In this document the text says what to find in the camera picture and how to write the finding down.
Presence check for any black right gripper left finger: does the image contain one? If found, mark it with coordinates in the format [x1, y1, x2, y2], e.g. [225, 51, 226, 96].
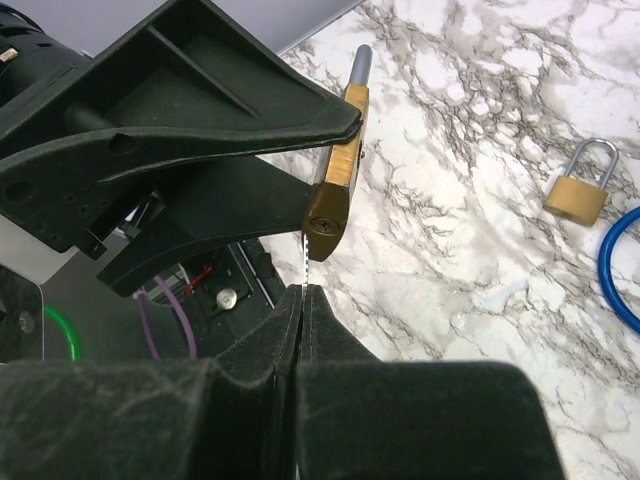
[1, 285, 304, 479]

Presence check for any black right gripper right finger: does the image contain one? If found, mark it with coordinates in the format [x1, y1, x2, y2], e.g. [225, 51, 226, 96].
[296, 285, 565, 479]

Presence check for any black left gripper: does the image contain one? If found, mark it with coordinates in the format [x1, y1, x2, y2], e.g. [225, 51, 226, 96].
[1, 1, 360, 296]

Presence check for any brass padlock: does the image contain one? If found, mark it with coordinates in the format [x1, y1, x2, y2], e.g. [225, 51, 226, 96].
[543, 138, 619, 227]
[302, 44, 373, 262]

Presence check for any silver key with ring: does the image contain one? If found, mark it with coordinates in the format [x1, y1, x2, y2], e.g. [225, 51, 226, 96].
[301, 233, 310, 290]

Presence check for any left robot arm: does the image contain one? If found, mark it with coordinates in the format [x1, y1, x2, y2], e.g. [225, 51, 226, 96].
[1, 1, 363, 296]

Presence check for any green cable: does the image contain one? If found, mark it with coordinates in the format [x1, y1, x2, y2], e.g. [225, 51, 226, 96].
[43, 305, 82, 362]

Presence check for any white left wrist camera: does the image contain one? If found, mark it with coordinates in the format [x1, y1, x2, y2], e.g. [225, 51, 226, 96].
[0, 216, 79, 285]

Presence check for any blue cable loop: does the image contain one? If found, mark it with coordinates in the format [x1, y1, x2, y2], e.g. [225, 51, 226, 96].
[597, 204, 640, 336]

